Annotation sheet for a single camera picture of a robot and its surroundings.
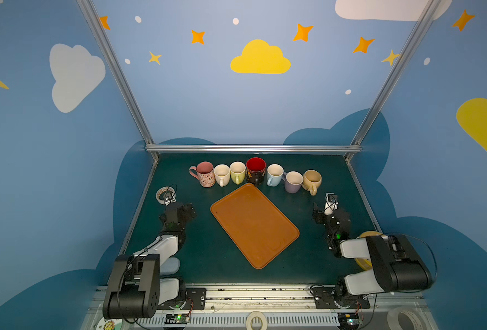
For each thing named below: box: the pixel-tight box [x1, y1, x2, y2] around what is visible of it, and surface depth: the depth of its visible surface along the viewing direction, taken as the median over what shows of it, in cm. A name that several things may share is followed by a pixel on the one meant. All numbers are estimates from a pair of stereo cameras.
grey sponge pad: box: [159, 257, 181, 276], surface depth 80 cm
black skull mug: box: [245, 156, 267, 187], surface depth 106 cm
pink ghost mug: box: [189, 160, 216, 188], surface depth 104 cm
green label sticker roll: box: [96, 316, 124, 330], surface depth 63 cm
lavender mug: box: [282, 170, 305, 194], surface depth 106 cm
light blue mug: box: [266, 163, 285, 187], surface depth 106 cm
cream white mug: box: [213, 163, 231, 187], surface depth 105 cm
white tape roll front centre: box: [245, 310, 268, 330], surface depth 72 cm
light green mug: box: [229, 160, 247, 185], surface depth 106 cm
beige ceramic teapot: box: [301, 169, 322, 196], surface depth 104 cm
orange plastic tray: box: [210, 182, 300, 270], surface depth 95 cm
